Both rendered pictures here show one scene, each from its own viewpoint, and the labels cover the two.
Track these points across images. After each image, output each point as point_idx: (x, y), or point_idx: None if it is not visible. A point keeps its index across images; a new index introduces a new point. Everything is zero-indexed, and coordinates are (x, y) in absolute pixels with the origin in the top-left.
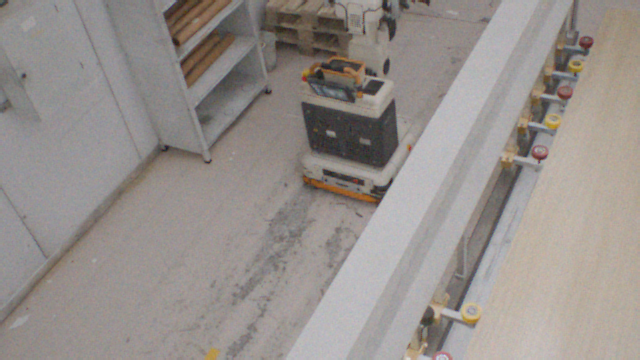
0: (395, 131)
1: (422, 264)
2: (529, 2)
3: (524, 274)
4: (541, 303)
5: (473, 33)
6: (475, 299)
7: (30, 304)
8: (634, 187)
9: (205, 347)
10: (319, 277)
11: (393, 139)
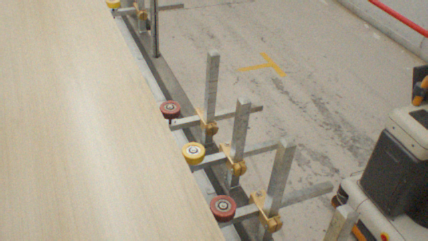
0: (391, 191)
1: None
2: None
3: (95, 24)
4: (71, 17)
5: None
6: (138, 65)
7: (387, 41)
8: (43, 115)
9: (290, 74)
10: (295, 134)
11: (384, 191)
